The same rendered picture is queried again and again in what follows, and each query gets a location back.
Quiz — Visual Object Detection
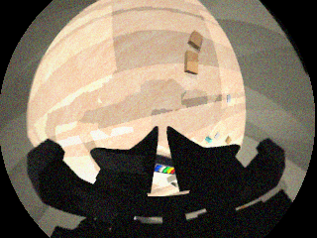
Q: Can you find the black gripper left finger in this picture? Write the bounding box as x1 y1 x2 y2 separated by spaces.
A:
90 126 159 194

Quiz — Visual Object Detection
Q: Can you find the beige shallow open tray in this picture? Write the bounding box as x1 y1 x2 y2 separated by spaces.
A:
166 175 178 187

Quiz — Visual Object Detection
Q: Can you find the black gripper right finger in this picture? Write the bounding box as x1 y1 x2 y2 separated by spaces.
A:
166 127 241 191

